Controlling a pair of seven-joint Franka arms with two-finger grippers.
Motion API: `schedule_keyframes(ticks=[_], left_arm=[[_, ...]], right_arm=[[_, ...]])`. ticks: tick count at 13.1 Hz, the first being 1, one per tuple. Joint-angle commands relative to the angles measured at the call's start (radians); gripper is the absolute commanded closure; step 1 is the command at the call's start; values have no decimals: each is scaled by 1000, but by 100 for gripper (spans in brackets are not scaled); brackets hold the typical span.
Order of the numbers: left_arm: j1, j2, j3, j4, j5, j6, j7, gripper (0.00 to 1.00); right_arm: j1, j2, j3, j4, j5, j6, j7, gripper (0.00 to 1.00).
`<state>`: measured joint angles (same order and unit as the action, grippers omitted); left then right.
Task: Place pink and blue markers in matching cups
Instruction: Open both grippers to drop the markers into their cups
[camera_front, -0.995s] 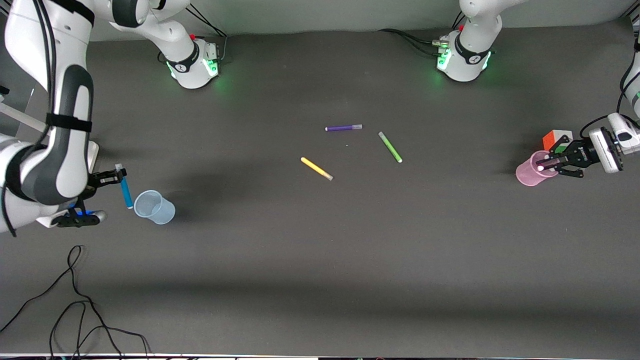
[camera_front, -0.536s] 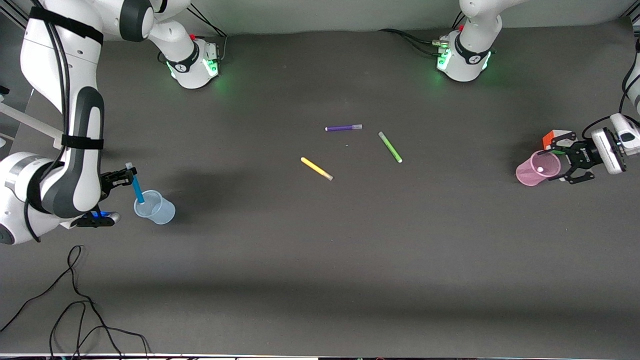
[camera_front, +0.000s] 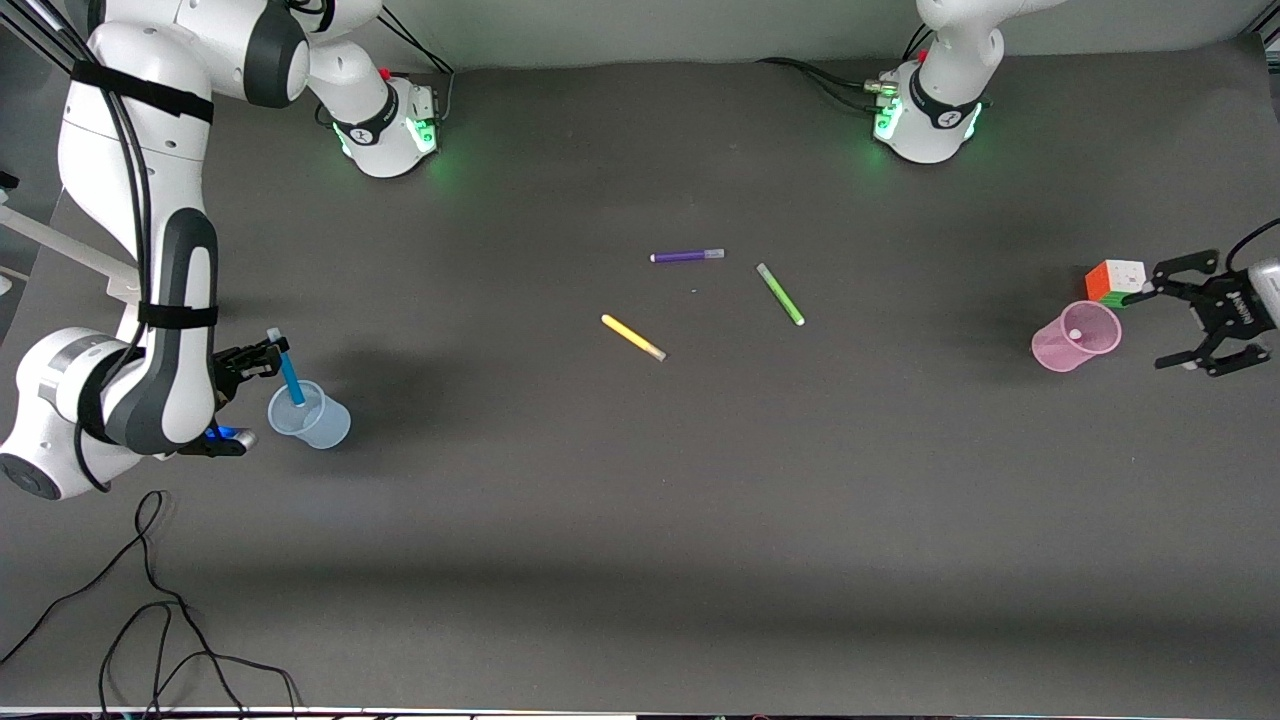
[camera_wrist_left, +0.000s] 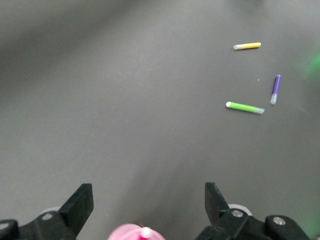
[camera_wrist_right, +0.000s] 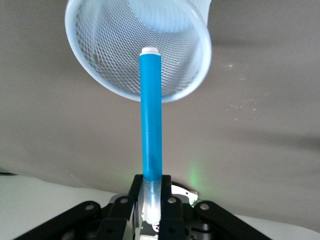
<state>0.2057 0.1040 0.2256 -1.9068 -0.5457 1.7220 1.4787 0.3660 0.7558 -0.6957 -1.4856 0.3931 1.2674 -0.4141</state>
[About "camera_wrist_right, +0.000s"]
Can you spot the blue marker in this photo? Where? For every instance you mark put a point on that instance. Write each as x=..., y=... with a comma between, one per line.
x=151, y=112

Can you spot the blue mesh cup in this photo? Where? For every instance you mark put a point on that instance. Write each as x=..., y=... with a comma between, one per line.
x=100, y=50

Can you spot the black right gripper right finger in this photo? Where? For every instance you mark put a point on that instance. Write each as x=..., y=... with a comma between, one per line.
x=171, y=220

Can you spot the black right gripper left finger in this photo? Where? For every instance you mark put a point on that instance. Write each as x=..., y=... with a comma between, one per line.
x=120, y=220

